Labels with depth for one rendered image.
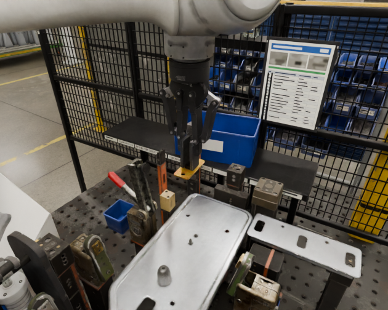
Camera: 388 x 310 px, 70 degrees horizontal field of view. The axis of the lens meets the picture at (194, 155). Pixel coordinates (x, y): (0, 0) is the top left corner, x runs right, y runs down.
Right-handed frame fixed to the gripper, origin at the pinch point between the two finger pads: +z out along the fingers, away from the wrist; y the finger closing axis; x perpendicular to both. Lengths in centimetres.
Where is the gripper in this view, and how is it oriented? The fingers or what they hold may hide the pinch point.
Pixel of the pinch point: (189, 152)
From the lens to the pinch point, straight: 60.6
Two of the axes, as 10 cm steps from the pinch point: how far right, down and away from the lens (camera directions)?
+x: 4.8, -4.6, 7.5
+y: 8.8, 2.6, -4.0
